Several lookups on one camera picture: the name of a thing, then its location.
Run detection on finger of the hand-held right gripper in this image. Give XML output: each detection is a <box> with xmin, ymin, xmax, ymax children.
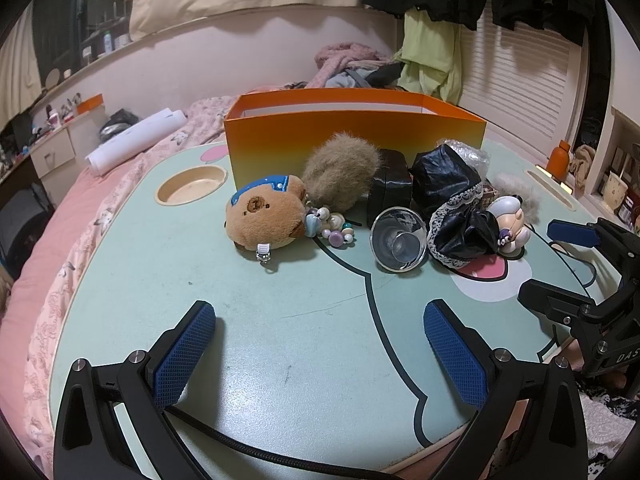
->
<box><xmin>518</xmin><ymin>280</ymin><xmax>608</xmax><ymax>328</ymax></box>
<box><xmin>546</xmin><ymin>218</ymin><xmax>626</xmax><ymax>250</ymax></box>

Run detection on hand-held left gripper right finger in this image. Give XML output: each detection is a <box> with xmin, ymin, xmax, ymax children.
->
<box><xmin>422</xmin><ymin>300</ymin><xmax>588</xmax><ymax>480</ymax></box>

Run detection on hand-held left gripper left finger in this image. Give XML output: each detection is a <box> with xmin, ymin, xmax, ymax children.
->
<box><xmin>54</xmin><ymin>301</ymin><xmax>218</xmax><ymax>480</ymax></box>

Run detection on white-haired doll figure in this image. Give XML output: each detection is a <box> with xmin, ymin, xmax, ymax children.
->
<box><xmin>487</xmin><ymin>195</ymin><xmax>533</xmax><ymax>254</ymax></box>

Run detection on pale fluffy pompom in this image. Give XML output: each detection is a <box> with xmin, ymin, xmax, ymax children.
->
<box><xmin>492</xmin><ymin>172</ymin><xmax>543</xmax><ymax>222</ymax></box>

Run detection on black lace scrunchie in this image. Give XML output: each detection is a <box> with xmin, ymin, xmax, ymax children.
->
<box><xmin>427</xmin><ymin>182</ymin><xmax>501</xmax><ymax>273</ymax></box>

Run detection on brown bear plush blue cap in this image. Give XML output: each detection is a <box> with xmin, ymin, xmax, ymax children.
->
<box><xmin>224</xmin><ymin>174</ymin><xmax>308</xmax><ymax>262</ymax></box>

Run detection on beaded charm string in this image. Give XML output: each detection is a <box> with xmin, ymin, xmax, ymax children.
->
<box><xmin>304</xmin><ymin>205</ymin><xmax>358</xmax><ymax>248</ymax></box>

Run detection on black pouch with red cross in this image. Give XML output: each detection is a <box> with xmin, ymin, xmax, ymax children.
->
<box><xmin>367</xmin><ymin>150</ymin><xmax>415</xmax><ymax>216</ymax></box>

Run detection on brown fluffy pompom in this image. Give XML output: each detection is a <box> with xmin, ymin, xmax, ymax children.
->
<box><xmin>301</xmin><ymin>131</ymin><xmax>383</xmax><ymax>211</ymax></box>

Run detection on orange cardboard box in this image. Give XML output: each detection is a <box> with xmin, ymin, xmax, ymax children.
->
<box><xmin>224</xmin><ymin>87</ymin><xmax>487</xmax><ymax>193</ymax></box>

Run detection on beige cloth bundle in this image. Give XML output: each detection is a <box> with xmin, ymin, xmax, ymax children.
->
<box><xmin>570</xmin><ymin>145</ymin><xmax>599</xmax><ymax>187</ymax></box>

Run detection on orange bottle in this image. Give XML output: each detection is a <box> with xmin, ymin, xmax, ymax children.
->
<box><xmin>546</xmin><ymin>140</ymin><xmax>572</xmax><ymax>179</ymax></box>

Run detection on white shelf unit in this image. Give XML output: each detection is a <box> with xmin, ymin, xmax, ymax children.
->
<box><xmin>595</xmin><ymin>105</ymin><xmax>640</xmax><ymax>241</ymax></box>

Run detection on black white patterned cloth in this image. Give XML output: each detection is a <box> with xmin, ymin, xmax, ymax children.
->
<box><xmin>575</xmin><ymin>380</ymin><xmax>640</xmax><ymax>461</ymax></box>

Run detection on pink floral blanket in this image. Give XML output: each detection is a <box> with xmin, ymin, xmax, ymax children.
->
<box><xmin>25</xmin><ymin>95</ymin><xmax>241</xmax><ymax>441</ymax></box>

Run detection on white window blinds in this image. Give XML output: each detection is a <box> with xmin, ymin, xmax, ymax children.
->
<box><xmin>460</xmin><ymin>7</ymin><xmax>586</xmax><ymax>157</ymax></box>

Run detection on white paper roll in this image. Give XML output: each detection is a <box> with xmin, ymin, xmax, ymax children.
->
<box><xmin>85</xmin><ymin>107</ymin><xmax>187</xmax><ymax>177</ymax></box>

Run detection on yellow-green hanging garment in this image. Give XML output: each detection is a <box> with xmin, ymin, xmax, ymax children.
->
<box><xmin>397</xmin><ymin>7</ymin><xmax>463</xmax><ymax>106</ymax></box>

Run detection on grey black plastic bag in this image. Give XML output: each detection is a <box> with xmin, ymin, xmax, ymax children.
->
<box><xmin>98</xmin><ymin>109</ymin><xmax>141</xmax><ymax>142</ymax></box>

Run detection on white nightstand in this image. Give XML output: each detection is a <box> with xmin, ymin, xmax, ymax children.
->
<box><xmin>30</xmin><ymin>125</ymin><xmax>81</xmax><ymax>178</ymax></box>

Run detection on pile of clothes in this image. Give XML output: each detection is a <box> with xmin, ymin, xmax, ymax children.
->
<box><xmin>287</xmin><ymin>42</ymin><xmax>406</xmax><ymax>92</ymax></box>

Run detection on black braided cable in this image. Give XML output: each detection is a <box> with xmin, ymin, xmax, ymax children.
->
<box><xmin>167</xmin><ymin>405</ymin><xmax>401</xmax><ymax>480</ymax></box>

